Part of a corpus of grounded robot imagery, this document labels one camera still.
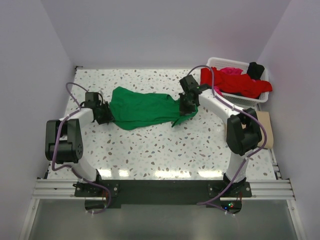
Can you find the red t shirt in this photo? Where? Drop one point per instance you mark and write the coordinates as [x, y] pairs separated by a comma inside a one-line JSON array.
[[248, 87]]

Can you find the aluminium frame rail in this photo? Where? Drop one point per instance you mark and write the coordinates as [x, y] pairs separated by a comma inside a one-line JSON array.
[[261, 189]]

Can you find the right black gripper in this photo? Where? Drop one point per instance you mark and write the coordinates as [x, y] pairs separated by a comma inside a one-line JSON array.
[[184, 110]]

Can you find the black t shirt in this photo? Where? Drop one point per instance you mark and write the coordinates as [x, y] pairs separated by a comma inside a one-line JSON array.
[[255, 71]]

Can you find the pink t shirt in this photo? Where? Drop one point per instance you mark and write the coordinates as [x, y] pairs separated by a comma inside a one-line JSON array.
[[226, 80]]

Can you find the folded beige t shirt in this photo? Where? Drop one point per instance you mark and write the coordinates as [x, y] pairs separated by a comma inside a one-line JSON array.
[[264, 119]]

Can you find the white plastic laundry basket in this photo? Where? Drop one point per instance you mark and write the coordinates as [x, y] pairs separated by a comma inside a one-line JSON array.
[[221, 63]]

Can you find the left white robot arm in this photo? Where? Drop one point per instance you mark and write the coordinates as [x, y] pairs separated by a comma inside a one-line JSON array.
[[64, 146]]

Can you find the green t shirt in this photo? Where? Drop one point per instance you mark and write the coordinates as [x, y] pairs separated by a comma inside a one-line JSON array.
[[132, 110]]

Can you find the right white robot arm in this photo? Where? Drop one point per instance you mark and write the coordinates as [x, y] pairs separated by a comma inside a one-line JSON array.
[[243, 132]]

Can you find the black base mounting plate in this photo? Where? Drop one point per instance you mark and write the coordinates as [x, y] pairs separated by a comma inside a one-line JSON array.
[[117, 193]]

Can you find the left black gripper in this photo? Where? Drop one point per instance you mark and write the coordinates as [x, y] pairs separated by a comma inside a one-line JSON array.
[[108, 115]]

